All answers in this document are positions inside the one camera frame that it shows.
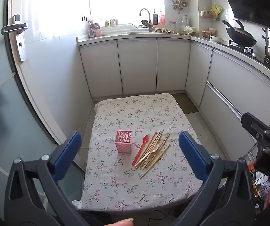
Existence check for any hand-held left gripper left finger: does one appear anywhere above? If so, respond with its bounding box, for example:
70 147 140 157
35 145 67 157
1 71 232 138
4 131 90 226

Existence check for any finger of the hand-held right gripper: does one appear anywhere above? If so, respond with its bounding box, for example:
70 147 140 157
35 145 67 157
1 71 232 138
241 112 270 144

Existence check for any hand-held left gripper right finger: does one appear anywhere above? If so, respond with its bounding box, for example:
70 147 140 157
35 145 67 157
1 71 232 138
173 131 259 226

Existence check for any pile of wooden chopsticks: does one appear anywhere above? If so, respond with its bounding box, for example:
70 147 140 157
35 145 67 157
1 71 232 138
135 129 171 179

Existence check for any pink perforated utensil holder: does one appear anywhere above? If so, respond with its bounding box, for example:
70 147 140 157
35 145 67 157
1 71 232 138
114 130 133 153

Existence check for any person's left hand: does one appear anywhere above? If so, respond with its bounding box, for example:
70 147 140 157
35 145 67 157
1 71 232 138
109 218 134 226

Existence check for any white cabinet drawer front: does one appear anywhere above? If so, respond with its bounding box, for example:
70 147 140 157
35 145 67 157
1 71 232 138
199 82 261 161
206 49 270 123

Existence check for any pale small spoon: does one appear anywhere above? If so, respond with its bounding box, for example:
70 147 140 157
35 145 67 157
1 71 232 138
141 144 160 161

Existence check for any brown floor mat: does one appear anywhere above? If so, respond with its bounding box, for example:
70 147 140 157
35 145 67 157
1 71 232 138
173 93 200 115

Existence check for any red plastic spoon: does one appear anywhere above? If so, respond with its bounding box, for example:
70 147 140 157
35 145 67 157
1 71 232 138
132 135 149 167

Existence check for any floral tablecloth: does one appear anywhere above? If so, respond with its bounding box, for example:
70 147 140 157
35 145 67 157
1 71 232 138
72 93 202 211

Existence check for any frosted glass door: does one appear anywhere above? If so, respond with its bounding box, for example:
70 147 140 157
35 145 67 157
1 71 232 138
0 0 85 224

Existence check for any black gas stove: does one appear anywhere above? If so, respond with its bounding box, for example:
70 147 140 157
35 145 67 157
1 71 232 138
228 40 270 76

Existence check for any narrow white cabinet door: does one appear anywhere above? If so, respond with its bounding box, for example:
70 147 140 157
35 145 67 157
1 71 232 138
185 42 214 107

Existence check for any black wok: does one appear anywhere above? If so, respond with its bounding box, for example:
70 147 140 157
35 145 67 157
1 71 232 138
221 18 258 48

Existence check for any bowl of green vegetables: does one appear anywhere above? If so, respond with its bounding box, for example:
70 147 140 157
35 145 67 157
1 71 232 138
180 26 199 35

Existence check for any white kitchen counter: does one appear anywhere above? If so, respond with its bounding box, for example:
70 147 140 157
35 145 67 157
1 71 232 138
76 32 270 92

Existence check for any red bottle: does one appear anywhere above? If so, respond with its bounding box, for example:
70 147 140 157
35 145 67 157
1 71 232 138
158 9 166 25

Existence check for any curved metal faucet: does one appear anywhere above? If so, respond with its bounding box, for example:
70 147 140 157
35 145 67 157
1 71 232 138
139 8 156 33

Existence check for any bright window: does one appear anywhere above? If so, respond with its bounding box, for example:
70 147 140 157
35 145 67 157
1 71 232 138
22 0 166 37

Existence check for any black cable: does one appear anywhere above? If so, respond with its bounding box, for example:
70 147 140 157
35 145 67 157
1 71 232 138
147 210 173 226

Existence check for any wall spice rack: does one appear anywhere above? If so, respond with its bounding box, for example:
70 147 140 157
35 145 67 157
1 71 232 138
199 3 223 21

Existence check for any silver door handle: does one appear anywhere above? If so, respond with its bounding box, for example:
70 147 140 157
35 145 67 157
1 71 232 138
1 15 29 62

